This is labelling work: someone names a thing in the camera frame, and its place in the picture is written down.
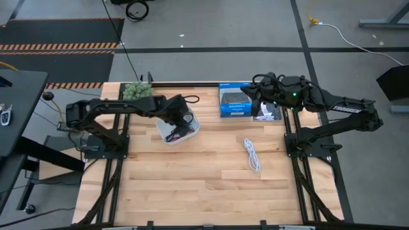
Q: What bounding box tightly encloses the white plastic bin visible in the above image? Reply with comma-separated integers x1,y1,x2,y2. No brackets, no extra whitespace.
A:
155,107,201,147

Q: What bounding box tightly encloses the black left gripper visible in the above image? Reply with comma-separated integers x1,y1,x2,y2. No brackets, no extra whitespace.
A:
164,94,195,141

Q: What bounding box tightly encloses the black hazard-striped floor mat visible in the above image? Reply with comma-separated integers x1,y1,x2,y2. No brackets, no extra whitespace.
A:
0,17,125,90

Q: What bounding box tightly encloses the coiled black cable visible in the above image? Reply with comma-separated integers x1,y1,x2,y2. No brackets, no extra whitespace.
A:
125,0,150,23

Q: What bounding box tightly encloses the green grape bunch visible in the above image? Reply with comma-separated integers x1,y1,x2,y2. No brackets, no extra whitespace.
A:
122,80,155,101

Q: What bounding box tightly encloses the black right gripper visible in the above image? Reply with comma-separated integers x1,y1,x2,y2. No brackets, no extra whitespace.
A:
240,72,285,118

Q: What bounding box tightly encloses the white USB-C cable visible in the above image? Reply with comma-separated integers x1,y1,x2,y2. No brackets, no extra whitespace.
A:
242,137,261,173

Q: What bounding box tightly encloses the clear plastic package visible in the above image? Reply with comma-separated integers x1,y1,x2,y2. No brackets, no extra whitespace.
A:
254,100,283,123

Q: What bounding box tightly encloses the black desk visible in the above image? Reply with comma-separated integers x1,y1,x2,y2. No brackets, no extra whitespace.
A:
0,68,86,215

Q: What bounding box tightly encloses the blue game controller box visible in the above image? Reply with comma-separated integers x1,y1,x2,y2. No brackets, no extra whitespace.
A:
219,82,254,119

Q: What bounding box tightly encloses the red USB-C cable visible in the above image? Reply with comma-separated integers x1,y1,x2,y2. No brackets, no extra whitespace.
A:
165,127,196,143

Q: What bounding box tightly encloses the white floor cable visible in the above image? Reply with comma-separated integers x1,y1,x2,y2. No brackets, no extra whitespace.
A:
314,21,405,67

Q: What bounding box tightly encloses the long black floor cable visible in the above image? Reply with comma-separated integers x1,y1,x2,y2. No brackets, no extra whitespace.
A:
101,0,142,81

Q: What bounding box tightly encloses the grey metal desk foot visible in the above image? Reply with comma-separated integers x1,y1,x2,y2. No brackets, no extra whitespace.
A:
357,0,409,30

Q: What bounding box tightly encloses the car key fob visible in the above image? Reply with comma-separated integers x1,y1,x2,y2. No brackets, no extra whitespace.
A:
0,103,13,127

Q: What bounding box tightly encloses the yellow floor cable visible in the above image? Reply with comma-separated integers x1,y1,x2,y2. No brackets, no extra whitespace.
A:
305,8,321,25

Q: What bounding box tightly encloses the black angular floor object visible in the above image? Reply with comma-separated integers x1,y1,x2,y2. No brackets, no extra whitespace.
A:
376,64,409,102

